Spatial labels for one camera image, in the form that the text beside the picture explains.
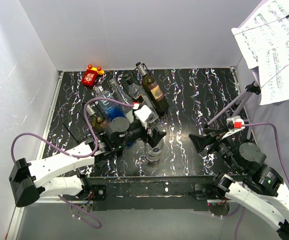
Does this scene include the blue square glass bottle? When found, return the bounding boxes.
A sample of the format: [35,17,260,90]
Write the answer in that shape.
[94,85,126,122]

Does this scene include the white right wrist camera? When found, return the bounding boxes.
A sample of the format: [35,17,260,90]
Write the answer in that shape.
[222,115,245,139]

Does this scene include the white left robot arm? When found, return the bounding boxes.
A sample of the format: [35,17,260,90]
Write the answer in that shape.
[8,117,166,208]

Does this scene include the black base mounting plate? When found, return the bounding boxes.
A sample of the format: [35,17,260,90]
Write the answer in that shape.
[73,176,230,215]

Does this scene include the aluminium frame rail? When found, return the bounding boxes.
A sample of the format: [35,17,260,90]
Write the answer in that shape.
[5,71,64,240]

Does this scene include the clear tall glass bottle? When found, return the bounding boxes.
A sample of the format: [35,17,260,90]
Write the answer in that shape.
[108,79,133,105]

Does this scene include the dark green wine bottle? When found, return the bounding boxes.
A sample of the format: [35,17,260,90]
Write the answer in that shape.
[135,62,169,114]

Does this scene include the clear bottle black gold label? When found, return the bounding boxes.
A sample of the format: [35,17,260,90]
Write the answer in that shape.
[125,76,158,124]

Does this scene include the black wire wine rack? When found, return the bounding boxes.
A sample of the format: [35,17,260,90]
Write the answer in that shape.
[59,63,169,176]

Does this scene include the white sheet music pages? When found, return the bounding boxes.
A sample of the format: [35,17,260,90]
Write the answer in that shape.
[231,0,289,105]

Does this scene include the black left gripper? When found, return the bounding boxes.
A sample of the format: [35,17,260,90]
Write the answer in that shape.
[114,120,167,150]

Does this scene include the dark wine bottle silver cap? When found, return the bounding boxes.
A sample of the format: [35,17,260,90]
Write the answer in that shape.
[86,104,109,134]

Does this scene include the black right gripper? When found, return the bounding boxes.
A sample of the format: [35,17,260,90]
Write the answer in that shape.
[187,125,243,175]

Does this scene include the round clear liquor bottle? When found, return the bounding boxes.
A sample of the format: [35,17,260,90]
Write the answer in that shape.
[144,139,164,163]

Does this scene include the red toy block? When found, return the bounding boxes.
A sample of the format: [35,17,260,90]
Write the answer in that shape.
[81,64,105,87]

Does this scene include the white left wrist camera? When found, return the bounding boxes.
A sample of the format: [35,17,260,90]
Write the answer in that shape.
[132,102,152,124]

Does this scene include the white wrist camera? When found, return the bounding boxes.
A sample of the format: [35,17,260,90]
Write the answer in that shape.
[222,115,245,139]
[132,102,152,124]

